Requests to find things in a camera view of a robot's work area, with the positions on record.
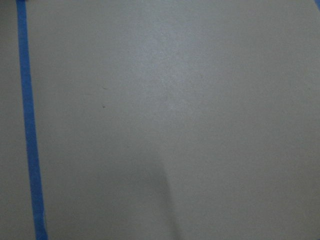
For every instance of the brown paper table cover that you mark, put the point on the brown paper table cover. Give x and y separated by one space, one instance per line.
177 119

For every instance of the blue tape line lengthwise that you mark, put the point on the blue tape line lengthwise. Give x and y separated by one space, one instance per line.
37 202

